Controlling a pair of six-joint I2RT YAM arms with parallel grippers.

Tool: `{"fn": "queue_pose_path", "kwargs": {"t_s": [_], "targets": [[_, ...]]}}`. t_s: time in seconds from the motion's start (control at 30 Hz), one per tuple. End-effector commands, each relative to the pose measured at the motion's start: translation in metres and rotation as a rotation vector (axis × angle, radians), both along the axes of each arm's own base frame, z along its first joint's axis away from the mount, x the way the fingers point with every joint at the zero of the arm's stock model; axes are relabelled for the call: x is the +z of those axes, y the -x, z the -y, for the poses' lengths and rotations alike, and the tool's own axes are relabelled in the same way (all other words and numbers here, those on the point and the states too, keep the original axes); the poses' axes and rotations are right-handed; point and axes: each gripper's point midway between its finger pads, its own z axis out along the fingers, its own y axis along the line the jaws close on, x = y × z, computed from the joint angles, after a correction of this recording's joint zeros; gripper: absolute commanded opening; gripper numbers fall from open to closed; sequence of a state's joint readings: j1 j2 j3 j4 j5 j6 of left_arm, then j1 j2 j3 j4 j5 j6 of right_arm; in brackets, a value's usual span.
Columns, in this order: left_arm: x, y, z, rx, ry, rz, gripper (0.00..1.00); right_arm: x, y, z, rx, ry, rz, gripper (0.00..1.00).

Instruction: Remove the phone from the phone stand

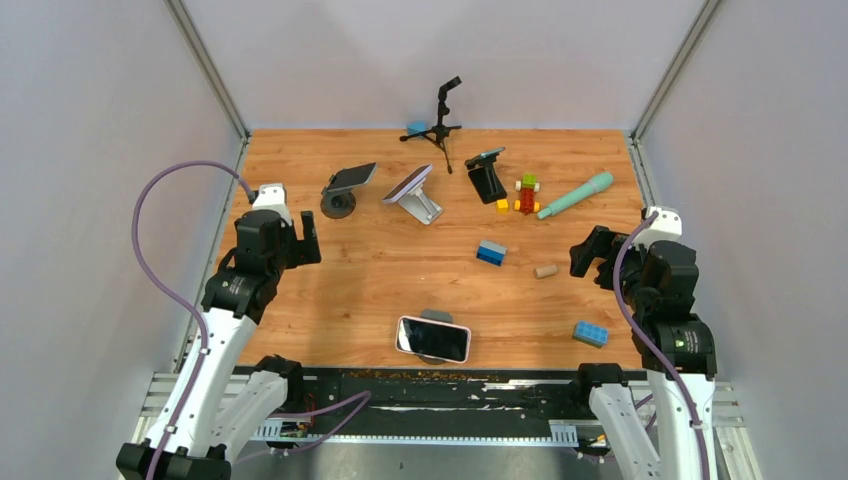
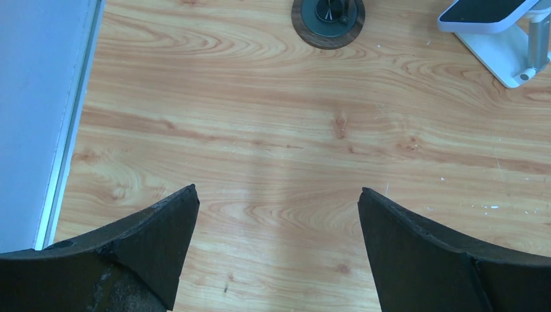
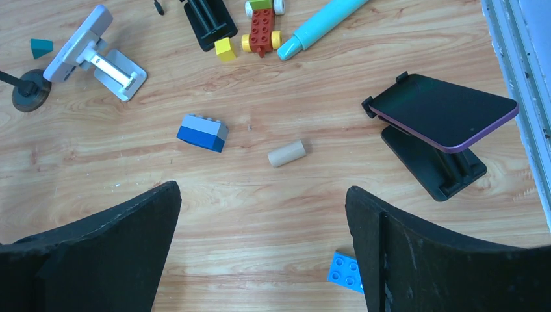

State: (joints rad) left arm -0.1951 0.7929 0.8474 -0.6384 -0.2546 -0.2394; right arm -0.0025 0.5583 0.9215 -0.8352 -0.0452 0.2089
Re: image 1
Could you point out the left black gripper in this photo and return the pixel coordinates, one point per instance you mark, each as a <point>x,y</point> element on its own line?
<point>305,251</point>

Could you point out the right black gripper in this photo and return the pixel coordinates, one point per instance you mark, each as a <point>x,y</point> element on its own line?
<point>602,241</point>

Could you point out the grey round-base phone stand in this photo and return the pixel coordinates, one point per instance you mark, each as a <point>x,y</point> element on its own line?
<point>439,316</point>

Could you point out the pink case smartphone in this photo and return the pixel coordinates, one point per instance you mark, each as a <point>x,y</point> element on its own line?
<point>433,339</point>

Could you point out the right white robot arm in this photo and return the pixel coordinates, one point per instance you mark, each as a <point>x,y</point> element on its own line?
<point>679,359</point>

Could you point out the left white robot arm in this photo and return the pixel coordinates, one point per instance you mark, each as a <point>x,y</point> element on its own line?
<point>195,436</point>

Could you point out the dark round-base phone stand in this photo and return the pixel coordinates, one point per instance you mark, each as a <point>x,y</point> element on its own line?
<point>338,205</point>

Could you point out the grey phone on round stand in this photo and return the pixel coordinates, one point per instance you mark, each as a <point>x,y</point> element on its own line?
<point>349,178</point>

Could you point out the lavender phone on white stand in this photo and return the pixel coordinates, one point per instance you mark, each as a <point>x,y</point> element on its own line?
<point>408,185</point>

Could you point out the white folding phone stand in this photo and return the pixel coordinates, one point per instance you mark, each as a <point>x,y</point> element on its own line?
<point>420,206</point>

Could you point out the black phone stand rear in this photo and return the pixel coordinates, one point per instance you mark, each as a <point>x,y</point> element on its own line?
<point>486,183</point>

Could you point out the blue phone on black stand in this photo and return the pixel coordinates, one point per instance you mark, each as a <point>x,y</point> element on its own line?
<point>483,158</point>

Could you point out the teal cylinder toy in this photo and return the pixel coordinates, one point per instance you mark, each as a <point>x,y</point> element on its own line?
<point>596,184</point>

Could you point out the wooden cylinder peg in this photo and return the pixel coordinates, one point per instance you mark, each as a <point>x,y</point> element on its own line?
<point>546,271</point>

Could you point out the light blue duplo brick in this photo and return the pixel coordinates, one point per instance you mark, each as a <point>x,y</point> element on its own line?
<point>590,334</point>

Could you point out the red green toy brick car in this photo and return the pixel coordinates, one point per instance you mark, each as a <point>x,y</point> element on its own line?
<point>527,188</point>

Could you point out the blue grey duplo brick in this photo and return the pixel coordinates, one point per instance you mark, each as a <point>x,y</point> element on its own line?
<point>491,253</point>

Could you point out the teal small block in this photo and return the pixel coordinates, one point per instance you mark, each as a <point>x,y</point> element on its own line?
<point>416,127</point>

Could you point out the black mini tripod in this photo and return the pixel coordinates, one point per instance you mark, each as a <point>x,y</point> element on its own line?
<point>439,132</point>

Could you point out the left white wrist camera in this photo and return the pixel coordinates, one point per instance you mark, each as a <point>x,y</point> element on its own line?
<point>273,197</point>

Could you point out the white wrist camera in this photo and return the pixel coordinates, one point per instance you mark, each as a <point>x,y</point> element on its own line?
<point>666,226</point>
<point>273,197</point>

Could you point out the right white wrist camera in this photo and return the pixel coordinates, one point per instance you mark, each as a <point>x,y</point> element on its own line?
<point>666,226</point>

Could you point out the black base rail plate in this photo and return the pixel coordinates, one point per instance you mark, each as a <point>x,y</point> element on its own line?
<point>446,403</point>

